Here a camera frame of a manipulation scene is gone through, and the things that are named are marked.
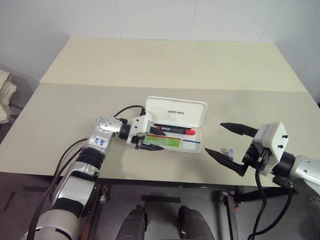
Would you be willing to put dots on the red marker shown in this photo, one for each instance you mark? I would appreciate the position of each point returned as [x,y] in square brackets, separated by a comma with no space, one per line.
[180,130]

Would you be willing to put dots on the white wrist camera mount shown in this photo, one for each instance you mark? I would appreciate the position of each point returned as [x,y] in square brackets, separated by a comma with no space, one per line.
[275,140]
[140,125]

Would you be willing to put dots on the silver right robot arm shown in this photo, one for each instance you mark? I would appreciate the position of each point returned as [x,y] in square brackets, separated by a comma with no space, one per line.
[305,167]

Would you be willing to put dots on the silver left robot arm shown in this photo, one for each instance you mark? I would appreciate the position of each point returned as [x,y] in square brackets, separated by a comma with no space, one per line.
[72,185]

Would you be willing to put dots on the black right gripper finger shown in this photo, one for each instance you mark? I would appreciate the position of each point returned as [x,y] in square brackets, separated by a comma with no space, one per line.
[225,158]
[237,128]

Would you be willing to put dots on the beige crumpled cloth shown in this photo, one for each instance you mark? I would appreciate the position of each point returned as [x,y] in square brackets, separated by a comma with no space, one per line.
[6,95]

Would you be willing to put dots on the small purple white object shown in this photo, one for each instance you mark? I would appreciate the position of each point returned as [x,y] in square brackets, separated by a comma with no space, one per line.
[229,152]

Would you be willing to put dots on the white hard pencil case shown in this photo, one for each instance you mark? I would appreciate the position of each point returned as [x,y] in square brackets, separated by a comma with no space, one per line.
[175,112]

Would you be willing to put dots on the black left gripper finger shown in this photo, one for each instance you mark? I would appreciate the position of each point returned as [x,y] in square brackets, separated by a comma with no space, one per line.
[152,148]
[157,131]

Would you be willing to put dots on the dark rounded shape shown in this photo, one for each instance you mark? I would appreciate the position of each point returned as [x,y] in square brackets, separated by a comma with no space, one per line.
[195,225]
[132,225]

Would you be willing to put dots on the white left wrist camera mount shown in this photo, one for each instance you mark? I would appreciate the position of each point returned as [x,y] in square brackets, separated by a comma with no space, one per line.
[140,125]

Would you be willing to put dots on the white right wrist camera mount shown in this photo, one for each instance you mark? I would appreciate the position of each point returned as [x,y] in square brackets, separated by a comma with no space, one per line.
[275,140]

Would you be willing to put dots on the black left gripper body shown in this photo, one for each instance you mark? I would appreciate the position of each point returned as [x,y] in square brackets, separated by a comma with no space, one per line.
[138,140]

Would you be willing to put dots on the black floor tape strip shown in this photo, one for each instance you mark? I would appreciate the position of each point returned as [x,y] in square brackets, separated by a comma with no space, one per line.
[161,199]

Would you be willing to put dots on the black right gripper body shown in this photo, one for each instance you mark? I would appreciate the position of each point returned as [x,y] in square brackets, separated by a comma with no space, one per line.
[253,156]

